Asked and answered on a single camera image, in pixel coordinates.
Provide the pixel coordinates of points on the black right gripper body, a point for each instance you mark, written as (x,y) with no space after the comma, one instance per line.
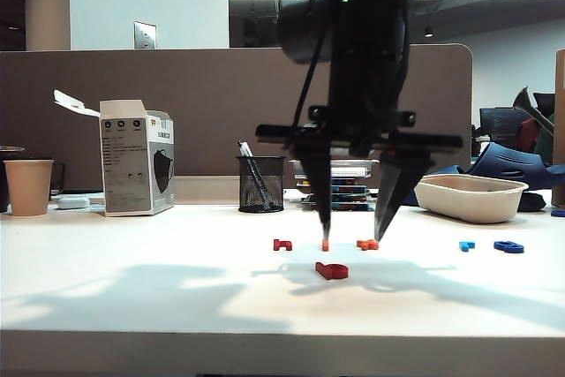
(362,130)

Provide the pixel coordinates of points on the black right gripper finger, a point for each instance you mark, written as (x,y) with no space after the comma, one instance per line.
(397,187)
(320,178)

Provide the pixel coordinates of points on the orange letter i magnet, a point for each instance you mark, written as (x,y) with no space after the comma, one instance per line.
(325,245)

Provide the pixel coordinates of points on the red letter b magnet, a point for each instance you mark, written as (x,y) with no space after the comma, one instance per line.
(332,270)

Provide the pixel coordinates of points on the dark blue letter g magnet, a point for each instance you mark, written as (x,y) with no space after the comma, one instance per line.
(509,246)

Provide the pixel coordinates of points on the clear tray of letter magnets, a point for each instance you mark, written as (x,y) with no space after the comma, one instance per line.
(351,198)
(351,207)
(348,182)
(348,190)

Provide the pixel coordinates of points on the orange letter k magnet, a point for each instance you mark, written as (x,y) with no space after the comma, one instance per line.
(366,244)

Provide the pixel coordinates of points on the red letter h magnet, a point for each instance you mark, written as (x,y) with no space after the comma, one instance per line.
(282,244)

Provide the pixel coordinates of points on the light blue letter r magnet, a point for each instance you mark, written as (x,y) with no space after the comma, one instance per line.
(466,246)

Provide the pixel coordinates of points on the white flat box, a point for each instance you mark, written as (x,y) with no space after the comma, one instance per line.
(348,171)

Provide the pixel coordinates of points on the black mesh pen holder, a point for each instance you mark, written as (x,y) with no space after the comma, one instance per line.
(261,187)

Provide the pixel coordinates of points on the beige oval paper tray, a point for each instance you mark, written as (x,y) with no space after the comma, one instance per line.
(472,200)

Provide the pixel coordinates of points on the black white pen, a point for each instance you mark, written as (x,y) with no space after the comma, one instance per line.
(245,149)

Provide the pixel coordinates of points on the computer monitor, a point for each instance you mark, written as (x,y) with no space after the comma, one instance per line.
(503,125)

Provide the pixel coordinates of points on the dark red jacket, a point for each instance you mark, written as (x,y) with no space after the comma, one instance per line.
(529,135)

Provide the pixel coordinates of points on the dark grey watering can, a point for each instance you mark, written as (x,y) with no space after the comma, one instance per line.
(532,107)

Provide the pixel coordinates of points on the small blue magnet piece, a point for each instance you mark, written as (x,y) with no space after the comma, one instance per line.
(559,213)

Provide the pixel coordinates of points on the brown desk partition panel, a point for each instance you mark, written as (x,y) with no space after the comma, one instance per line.
(176,99)

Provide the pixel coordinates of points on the brown cardboard box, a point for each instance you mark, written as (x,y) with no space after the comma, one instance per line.
(560,130)

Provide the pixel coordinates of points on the white grey mask box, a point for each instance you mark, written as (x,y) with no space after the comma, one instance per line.
(129,165)

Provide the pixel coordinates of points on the white oval earbud case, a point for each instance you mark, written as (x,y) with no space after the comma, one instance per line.
(73,203)

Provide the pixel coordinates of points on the brown paper cup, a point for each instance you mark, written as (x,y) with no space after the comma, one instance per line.
(28,189)

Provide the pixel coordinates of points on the beige building column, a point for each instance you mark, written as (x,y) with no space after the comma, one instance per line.
(47,2)

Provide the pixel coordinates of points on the metal wall plate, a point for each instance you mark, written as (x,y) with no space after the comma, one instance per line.
(145,35)

